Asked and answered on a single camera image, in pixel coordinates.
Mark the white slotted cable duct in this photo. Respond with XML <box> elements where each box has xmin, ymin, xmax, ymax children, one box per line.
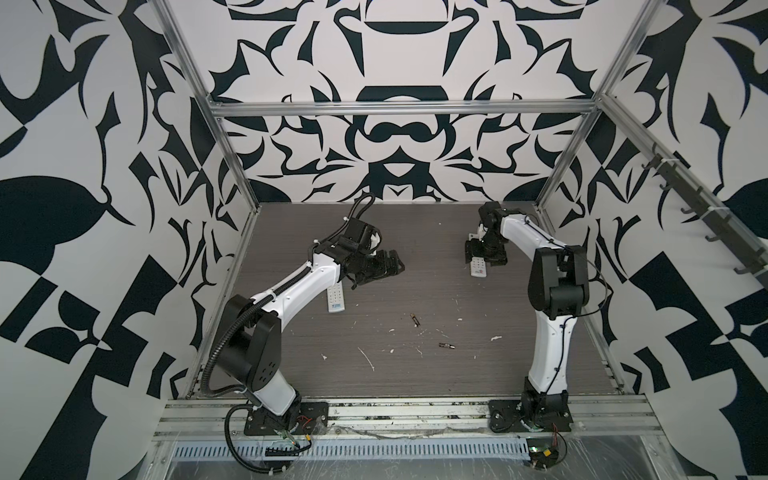
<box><xmin>167</xmin><ymin>436</ymin><xmax>532</xmax><ymax>462</ymax></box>

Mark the black hook rack rail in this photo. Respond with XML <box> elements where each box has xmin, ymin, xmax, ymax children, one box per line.
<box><xmin>643</xmin><ymin>146</ymin><xmax>767</xmax><ymax>286</ymax></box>

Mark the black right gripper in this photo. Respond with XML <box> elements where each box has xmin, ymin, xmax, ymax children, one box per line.
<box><xmin>463</xmin><ymin>235</ymin><xmax>504</xmax><ymax>265</ymax></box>

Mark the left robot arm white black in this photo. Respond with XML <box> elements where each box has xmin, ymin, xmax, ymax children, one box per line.
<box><xmin>200</xmin><ymin>218</ymin><xmax>405</xmax><ymax>417</ymax></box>

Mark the white remote on table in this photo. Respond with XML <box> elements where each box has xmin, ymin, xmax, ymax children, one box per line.
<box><xmin>470</xmin><ymin>257</ymin><xmax>487</xmax><ymax>278</ymax></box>

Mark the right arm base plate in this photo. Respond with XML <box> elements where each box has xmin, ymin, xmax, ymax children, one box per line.
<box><xmin>488</xmin><ymin>399</ymin><xmax>573</xmax><ymax>433</ymax></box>

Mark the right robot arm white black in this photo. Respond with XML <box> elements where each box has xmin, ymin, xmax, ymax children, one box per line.
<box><xmin>465</xmin><ymin>202</ymin><xmax>590</xmax><ymax>432</ymax></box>

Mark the black corrugated cable conduit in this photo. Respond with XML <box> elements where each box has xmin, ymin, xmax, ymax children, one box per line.
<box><xmin>199</xmin><ymin>191</ymin><xmax>376</xmax><ymax>475</ymax></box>

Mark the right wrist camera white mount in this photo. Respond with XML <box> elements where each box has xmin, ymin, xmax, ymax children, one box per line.
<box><xmin>468</xmin><ymin>223</ymin><xmax>487</xmax><ymax>241</ymax></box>

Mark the white remote control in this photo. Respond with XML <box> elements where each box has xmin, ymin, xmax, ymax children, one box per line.
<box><xmin>326</xmin><ymin>282</ymin><xmax>345</xmax><ymax>314</ymax></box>

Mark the aluminium frame crossbar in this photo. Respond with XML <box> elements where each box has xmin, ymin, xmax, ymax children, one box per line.
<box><xmin>209</xmin><ymin>99</ymin><xmax>596</xmax><ymax>118</ymax></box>

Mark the small circuit board with wires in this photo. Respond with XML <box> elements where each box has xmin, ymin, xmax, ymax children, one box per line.
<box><xmin>525</xmin><ymin>438</ymin><xmax>567</xmax><ymax>471</ymax></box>

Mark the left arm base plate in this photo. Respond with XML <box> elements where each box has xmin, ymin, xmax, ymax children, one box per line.
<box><xmin>244</xmin><ymin>401</ymin><xmax>329</xmax><ymax>436</ymax></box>

